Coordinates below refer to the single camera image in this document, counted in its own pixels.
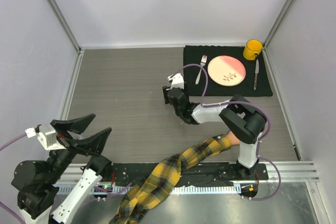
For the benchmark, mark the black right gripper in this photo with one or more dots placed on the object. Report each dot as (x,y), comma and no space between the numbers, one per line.
(165,91)

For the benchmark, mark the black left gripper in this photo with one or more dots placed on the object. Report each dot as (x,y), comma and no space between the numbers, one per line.
(94,144)

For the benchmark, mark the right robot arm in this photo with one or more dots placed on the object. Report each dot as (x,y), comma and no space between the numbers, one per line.
(245,121)

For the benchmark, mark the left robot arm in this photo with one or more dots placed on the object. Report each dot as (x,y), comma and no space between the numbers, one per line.
(36,180)

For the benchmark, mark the mannequin hand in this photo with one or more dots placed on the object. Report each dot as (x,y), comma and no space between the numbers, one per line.
(232,138)

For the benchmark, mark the silver fork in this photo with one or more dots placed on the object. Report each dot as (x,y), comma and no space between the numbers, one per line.
(202,64)

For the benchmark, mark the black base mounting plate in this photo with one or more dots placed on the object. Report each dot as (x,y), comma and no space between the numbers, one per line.
(210,174)

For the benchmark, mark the pink and cream plate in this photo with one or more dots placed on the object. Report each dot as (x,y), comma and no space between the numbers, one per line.
(226,71)

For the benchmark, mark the yellow plaid shirt sleeve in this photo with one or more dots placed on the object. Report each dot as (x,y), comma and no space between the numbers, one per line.
(146,195)

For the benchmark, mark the black cloth placemat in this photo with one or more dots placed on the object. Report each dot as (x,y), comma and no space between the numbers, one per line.
(193,54)

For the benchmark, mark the yellow mug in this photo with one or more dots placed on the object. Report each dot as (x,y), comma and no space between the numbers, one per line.
(252,49)

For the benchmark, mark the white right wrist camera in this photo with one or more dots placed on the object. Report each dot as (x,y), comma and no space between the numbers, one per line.
(176,81)

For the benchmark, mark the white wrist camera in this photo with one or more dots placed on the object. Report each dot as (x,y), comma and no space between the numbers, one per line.
(176,81)
(46,135)

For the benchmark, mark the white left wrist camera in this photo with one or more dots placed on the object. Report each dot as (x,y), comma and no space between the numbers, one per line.
(46,135)

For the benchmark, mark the knife with mottled handle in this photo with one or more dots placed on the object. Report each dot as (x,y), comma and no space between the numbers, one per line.
(256,74)

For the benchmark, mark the aluminium frame rail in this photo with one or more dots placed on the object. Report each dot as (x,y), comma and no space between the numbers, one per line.
(290,171)

